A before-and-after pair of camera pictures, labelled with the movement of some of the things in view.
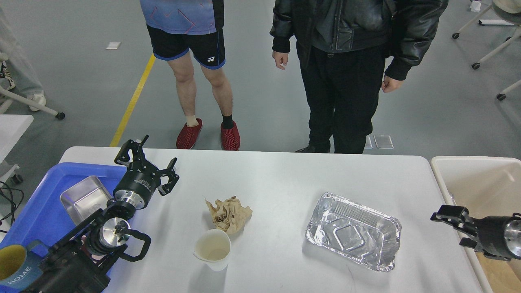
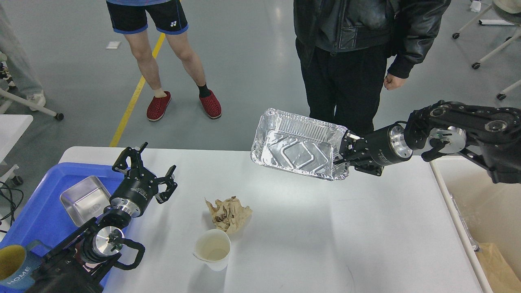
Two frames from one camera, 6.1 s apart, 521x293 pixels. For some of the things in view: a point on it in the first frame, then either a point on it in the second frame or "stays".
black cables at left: x=17 y=195 stays
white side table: x=12 y=127 stays
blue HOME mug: x=20 y=266 stays
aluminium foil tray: x=353 y=230 to x=284 y=141
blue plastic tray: x=42 y=216 stays
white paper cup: x=213 y=247 stays
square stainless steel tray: x=84 y=198 stays
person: x=184 y=33 to x=133 y=18
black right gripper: x=491 y=240 to x=371 y=153
